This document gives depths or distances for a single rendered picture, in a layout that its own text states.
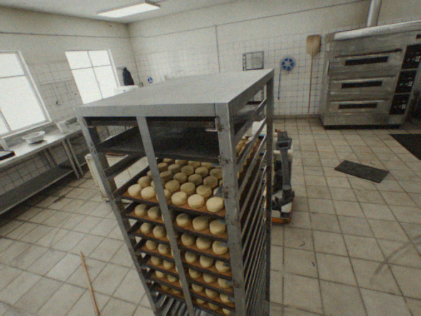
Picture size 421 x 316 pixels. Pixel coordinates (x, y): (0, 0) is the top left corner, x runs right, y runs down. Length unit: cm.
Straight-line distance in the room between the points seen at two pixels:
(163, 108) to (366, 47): 517
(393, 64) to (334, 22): 166
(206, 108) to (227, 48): 603
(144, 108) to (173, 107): 8
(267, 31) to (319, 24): 116
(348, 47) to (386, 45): 62
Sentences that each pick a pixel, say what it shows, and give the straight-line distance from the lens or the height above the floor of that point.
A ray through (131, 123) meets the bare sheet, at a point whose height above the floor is 177.
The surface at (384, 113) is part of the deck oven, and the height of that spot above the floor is 39.
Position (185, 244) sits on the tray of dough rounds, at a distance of 83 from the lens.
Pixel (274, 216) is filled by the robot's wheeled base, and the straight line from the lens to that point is 268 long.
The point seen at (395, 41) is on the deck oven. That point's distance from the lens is 564.
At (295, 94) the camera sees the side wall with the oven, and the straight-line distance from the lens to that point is 645.
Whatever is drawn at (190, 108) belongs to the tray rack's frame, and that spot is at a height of 181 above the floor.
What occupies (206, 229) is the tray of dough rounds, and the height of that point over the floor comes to 140.
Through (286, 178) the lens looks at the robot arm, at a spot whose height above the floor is 102.
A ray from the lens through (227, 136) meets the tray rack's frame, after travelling 47.
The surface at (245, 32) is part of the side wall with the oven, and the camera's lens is 640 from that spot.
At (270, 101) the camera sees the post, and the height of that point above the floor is 168.
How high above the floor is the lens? 191
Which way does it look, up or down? 26 degrees down
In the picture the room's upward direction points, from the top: 7 degrees counter-clockwise
